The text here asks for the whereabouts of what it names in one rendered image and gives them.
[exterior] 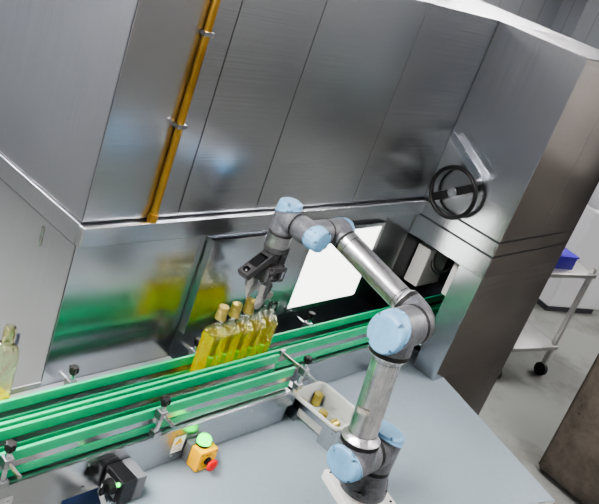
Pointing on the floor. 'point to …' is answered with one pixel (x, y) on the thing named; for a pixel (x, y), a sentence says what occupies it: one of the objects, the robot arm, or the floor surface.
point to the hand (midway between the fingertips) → (250, 302)
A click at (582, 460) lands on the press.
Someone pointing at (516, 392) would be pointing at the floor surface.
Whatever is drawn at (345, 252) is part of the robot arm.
